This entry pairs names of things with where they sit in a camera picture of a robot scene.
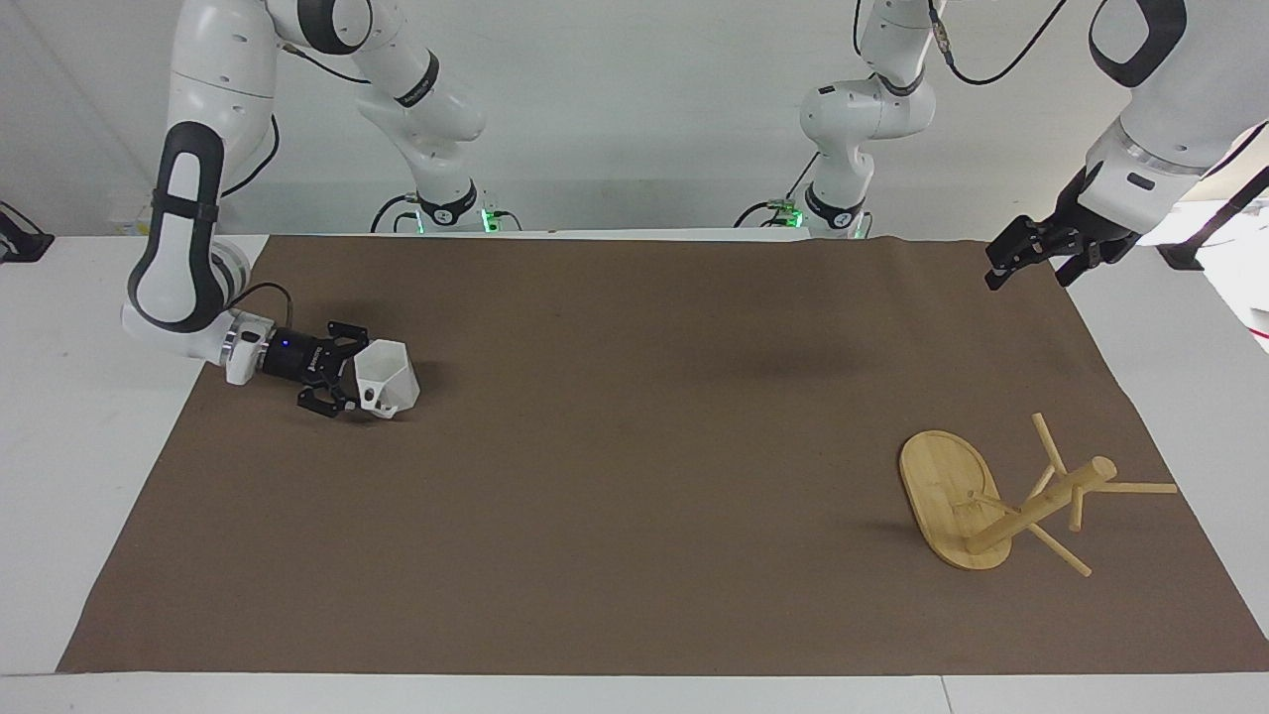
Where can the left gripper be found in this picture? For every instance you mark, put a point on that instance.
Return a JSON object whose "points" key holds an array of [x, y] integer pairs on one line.
{"points": [[1086, 213]]}

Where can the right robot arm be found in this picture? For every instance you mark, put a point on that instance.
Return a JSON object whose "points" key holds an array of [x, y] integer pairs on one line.
{"points": [[193, 228]]}

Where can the wooden cup rack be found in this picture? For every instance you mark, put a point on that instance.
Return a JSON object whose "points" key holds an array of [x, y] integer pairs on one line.
{"points": [[944, 486]]}

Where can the black stand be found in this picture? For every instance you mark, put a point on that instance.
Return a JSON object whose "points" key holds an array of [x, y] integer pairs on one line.
{"points": [[1185, 256], [22, 241]]}

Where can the white faceted cup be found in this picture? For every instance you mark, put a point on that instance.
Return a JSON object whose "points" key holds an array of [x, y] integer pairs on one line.
{"points": [[392, 382]]}

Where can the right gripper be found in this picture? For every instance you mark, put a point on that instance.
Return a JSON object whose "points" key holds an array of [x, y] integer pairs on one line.
{"points": [[289, 357]]}

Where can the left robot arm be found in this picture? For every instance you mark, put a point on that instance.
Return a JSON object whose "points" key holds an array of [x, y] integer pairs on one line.
{"points": [[1180, 89]]}

